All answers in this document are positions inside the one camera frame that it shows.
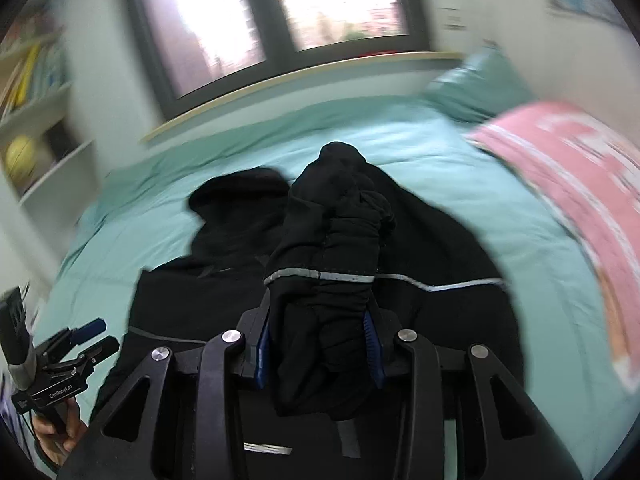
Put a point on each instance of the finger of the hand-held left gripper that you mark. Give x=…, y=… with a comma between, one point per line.
x=90, y=329
x=102, y=349

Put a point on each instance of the pink printed pillow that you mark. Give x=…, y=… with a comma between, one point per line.
x=575, y=175

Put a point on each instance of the green quilt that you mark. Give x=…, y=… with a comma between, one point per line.
x=450, y=185

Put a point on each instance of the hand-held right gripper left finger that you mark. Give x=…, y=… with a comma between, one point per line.
x=260, y=360

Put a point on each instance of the row of books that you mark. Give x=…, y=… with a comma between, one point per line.
x=35, y=70

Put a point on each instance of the black jacket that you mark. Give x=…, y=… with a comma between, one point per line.
x=325, y=240

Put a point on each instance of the white wall switch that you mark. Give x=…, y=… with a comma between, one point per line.
x=451, y=18

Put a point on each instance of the green pillow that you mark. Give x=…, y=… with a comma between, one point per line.
x=480, y=87

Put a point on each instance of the yellow globe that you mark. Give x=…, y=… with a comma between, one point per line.
x=20, y=159

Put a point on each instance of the person's left hand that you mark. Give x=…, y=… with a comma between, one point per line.
x=55, y=442

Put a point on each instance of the dark framed window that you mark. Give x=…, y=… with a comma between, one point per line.
x=280, y=20

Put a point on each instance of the wooden windowsill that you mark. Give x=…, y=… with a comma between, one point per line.
x=300, y=77

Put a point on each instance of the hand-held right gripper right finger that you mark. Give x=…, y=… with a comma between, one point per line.
x=373, y=355

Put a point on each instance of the white bookshelf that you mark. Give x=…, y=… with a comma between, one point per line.
x=55, y=105

